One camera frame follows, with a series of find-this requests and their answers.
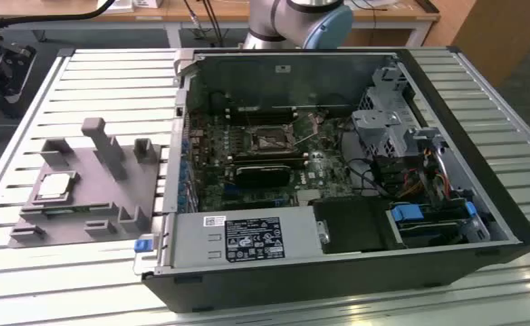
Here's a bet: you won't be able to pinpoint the thin metal locking lever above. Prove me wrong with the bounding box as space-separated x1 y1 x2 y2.
291 130 316 147

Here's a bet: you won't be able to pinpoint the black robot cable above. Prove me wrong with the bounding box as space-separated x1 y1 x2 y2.
0 0 117 24

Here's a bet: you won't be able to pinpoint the metal socket cover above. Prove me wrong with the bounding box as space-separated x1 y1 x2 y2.
293 110 328 137

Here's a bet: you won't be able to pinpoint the black printed label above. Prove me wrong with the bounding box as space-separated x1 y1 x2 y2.
224 217 284 262

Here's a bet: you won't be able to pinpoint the silver square CPU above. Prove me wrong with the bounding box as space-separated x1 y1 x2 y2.
34 172 80 201

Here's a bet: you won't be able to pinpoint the silver drive cage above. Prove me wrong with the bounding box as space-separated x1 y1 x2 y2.
351 66 428 159

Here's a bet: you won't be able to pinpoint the green RAM stick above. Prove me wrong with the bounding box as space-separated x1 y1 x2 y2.
41 207 92 215

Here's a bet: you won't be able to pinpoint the black open PC case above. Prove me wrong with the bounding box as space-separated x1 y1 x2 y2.
132 47 530 313

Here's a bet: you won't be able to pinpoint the white barcode sticker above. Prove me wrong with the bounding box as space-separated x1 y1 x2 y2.
200 214 226 227

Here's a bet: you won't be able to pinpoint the white box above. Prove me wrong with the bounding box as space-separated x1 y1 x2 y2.
108 0 134 14

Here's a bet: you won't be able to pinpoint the black wire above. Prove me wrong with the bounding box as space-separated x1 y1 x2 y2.
345 158 392 198

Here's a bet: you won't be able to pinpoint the grey parts rack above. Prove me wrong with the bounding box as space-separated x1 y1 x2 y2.
8 117 164 251

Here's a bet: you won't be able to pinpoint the green motherboard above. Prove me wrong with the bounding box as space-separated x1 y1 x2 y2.
181 111 356 213

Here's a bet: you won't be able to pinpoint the yellow red wire bundle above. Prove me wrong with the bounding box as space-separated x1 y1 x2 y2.
399 149 455 201

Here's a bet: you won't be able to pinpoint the black RAM slots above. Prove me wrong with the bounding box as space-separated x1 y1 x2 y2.
230 153 304 164
229 107 292 126

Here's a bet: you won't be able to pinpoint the wooden cabinet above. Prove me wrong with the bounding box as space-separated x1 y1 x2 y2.
449 0 530 88

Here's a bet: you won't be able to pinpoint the blue disk carrier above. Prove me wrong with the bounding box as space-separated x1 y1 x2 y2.
389 202 424 223

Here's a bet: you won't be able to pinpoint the CPU socket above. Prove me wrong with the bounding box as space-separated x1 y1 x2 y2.
249 127 295 152

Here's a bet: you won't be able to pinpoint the black plastic shroud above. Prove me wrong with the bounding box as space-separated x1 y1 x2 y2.
311 199 404 255

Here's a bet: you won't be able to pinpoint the silver power supply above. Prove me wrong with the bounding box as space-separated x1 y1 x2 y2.
166 206 327 271

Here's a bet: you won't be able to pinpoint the black graphics card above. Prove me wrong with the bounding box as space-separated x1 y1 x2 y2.
232 164 292 188

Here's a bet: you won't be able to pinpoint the silver heat sink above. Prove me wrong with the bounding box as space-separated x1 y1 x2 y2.
295 189 323 205

